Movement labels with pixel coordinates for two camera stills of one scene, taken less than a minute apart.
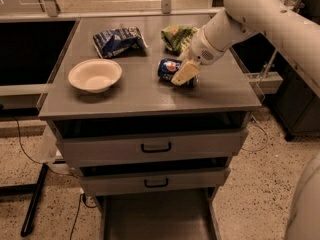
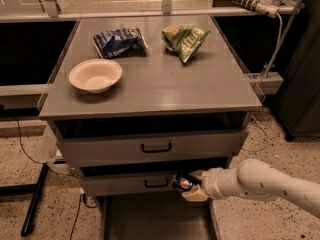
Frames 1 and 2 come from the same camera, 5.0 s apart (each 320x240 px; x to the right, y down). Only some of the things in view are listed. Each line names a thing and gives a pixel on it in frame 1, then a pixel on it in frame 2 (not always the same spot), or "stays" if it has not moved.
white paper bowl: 95,75 stays
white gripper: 202,52 → 210,183
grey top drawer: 219,140 stays
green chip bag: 177,38 stays
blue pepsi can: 166,69 → 183,182
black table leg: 30,189 stays
